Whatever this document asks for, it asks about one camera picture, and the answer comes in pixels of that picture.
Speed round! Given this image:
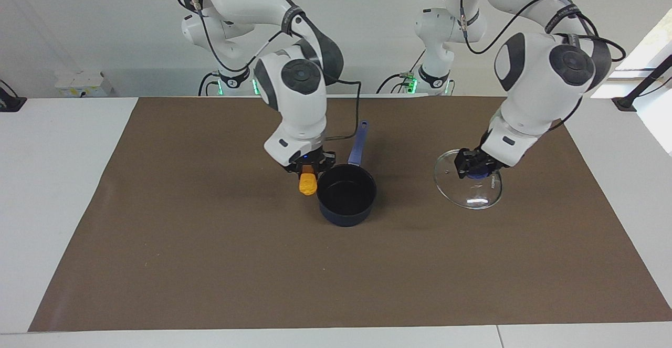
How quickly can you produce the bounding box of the orange corn cob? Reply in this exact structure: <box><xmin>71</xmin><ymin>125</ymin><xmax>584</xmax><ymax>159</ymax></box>
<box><xmin>299</xmin><ymin>165</ymin><xmax>319</xmax><ymax>197</ymax></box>

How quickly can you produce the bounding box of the glass lid with blue knob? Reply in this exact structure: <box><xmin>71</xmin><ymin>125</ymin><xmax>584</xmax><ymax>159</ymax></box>
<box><xmin>434</xmin><ymin>149</ymin><xmax>503</xmax><ymax>210</ymax></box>

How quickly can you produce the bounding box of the brown table mat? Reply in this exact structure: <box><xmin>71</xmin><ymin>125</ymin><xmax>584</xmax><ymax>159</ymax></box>
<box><xmin>28</xmin><ymin>96</ymin><xmax>672</xmax><ymax>333</ymax></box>

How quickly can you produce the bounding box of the black stand with pole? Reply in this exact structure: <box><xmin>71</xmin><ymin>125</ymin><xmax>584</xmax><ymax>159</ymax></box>
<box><xmin>611</xmin><ymin>53</ymin><xmax>672</xmax><ymax>113</ymax></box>

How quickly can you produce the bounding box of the white power strip box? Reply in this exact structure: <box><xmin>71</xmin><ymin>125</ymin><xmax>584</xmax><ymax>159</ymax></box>
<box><xmin>55</xmin><ymin>71</ymin><xmax>114</xmax><ymax>97</ymax></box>

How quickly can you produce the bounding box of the dark pot with blue handle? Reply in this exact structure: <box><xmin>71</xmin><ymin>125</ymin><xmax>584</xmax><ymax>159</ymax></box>
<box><xmin>316</xmin><ymin>120</ymin><xmax>377</xmax><ymax>227</ymax></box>

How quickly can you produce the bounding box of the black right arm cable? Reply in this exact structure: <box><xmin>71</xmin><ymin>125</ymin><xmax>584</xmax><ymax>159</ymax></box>
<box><xmin>178</xmin><ymin>0</ymin><xmax>363</xmax><ymax>141</ymax></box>

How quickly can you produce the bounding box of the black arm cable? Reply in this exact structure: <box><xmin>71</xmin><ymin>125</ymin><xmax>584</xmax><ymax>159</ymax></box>
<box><xmin>440</xmin><ymin>0</ymin><xmax>627</xmax><ymax>63</ymax></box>
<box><xmin>178</xmin><ymin>0</ymin><xmax>363</xmax><ymax>141</ymax></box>

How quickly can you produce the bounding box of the black base cable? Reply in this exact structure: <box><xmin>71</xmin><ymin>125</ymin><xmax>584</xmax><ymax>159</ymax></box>
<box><xmin>375</xmin><ymin>49</ymin><xmax>426</xmax><ymax>96</ymax></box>
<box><xmin>198</xmin><ymin>72</ymin><xmax>219</xmax><ymax>97</ymax></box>

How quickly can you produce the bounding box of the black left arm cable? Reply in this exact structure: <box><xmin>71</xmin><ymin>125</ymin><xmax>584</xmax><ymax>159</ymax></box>
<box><xmin>440</xmin><ymin>0</ymin><xmax>627</xmax><ymax>63</ymax></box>

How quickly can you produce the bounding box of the black clamp mount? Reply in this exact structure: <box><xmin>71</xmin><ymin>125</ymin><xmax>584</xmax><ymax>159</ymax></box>
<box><xmin>0</xmin><ymin>79</ymin><xmax>27</xmax><ymax>113</ymax></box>

